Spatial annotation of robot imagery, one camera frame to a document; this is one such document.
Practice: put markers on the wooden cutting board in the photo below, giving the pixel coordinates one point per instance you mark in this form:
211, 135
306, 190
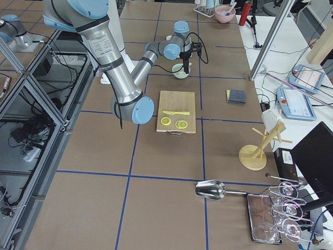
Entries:
177, 101

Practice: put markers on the white wire cup rack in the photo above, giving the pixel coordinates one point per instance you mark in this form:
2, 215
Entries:
207, 12

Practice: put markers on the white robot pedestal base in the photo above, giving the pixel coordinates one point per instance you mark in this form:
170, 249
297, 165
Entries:
115, 29

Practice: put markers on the aluminium frame post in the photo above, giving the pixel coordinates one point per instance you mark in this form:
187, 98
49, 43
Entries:
276, 26

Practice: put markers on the blue teach pendant near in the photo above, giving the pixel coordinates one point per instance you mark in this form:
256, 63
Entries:
294, 104

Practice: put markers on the grey folded cloth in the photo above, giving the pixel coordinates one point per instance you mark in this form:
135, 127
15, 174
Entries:
238, 96

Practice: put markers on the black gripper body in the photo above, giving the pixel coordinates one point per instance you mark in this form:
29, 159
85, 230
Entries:
186, 55

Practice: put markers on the blue teach pendant far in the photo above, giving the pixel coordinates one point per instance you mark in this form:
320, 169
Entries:
306, 78

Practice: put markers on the wine glass rack tray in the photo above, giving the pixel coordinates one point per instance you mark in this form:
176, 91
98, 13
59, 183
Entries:
277, 213

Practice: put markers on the lemon slice top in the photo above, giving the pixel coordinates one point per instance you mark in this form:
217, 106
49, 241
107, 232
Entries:
165, 121

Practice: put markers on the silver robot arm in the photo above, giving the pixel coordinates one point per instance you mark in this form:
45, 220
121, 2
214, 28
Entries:
98, 22
16, 36

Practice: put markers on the light blue cup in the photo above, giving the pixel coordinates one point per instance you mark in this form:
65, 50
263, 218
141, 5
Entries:
210, 4

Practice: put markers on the blue teach pendant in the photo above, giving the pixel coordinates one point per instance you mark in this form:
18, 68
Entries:
294, 104
306, 78

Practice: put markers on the pink mixing bowl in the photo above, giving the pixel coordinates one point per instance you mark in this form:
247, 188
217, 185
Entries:
223, 14

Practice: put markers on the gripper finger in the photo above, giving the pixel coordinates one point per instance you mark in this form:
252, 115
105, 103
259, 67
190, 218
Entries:
186, 69

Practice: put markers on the red bottle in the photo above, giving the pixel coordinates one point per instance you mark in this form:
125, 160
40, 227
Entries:
244, 13

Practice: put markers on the yellow plastic knife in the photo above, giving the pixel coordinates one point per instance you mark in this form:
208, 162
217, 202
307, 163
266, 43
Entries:
186, 113

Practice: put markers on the wooden mug tree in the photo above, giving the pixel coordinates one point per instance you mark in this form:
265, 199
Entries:
252, 156

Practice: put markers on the mint green bowl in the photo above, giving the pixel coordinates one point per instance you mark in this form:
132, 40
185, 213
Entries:
177, 68

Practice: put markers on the black monitor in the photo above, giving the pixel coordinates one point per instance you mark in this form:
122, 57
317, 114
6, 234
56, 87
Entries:
313, 157

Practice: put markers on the yellow sponge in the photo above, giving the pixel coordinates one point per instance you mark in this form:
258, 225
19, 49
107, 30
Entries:
228, 92

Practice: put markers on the black camera tripod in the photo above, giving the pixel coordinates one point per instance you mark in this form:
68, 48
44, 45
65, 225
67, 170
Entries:
253, 22

